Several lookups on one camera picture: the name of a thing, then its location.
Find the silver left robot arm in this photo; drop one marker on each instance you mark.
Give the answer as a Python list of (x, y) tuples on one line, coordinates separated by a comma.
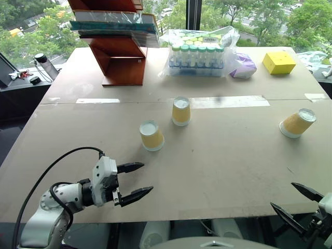
[(44, 223)]

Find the dark slanted monitor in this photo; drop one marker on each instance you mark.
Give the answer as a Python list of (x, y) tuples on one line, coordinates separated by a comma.
[(6, 70)]

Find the red key bundle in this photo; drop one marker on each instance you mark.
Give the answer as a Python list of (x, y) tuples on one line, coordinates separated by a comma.
[(26, 74)]

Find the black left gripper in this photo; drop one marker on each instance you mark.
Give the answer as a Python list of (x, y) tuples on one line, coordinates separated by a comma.
[(111, 185)]

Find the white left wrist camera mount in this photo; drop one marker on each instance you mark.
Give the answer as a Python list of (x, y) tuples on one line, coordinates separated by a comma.
[(103, 168)]

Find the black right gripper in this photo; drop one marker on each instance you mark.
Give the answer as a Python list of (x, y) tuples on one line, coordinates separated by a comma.
[(317, 225)]

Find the white rounded robot leg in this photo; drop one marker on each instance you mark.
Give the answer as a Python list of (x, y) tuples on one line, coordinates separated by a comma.
[(228, 229), (154, 233)]

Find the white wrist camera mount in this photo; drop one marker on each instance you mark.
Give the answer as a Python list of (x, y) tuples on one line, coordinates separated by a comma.
[(326, 205), (103, 168)]

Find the blue sample tube rack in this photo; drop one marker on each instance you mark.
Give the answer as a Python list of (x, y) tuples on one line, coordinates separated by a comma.
[(194, 70)]

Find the crumpled clear plastic sheet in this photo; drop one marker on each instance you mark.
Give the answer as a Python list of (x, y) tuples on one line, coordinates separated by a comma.
[(313, 58)]

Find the small white object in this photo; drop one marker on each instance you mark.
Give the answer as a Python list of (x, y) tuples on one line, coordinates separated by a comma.
[(13, 75)]

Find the black round puck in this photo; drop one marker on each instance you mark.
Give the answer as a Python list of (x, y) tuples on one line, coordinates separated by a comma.
[(34, 80)]

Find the green capped sample tube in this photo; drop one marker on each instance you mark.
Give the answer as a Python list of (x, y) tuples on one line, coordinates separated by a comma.
[(219, 57), (193, 56), (210, 57), (185, 55), (176, 55), (202, 57)]

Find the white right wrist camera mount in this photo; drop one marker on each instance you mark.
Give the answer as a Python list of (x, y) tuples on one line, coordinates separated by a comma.
[(326, 205)]

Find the black side table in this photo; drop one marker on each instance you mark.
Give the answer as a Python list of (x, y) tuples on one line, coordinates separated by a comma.
[(23, 101)]

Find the purple and white packet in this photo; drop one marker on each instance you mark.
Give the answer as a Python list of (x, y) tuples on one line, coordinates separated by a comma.
[(243, 67)]

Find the yellow ribbed paper cup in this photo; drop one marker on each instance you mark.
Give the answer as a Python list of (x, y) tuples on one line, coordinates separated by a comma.
[(152, 140), (294, 125), (181, 114)]

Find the short clear tape strip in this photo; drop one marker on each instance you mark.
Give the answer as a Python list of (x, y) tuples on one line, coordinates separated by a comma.
[(317, 97)]

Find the black window post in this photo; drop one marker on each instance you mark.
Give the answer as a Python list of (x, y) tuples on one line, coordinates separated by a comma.
[(194, 14)]

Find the clear plastic bag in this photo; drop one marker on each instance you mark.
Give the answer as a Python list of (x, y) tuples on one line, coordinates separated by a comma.
[(230, 49)]

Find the brown wooden zigzag shelf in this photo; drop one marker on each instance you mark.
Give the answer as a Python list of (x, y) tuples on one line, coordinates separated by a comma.
[(122, 62)]

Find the long clear tape strip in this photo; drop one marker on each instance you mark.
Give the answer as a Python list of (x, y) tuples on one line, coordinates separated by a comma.
[(233, 101)]

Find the yellow box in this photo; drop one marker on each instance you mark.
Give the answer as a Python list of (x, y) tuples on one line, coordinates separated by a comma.
[(278, 62)]

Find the grey robot torso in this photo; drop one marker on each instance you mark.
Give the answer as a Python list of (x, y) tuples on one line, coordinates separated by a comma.
[(212, 244)]

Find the teal plastic-wrapped book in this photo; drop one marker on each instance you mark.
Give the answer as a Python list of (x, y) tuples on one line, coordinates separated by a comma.
[(111, 26)]

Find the dark water bottle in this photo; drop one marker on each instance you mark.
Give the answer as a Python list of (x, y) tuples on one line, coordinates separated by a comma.
[(46, 66)]

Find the grey plastic-wrapped book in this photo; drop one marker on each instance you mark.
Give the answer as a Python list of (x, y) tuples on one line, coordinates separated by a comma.
[(109, 16)]

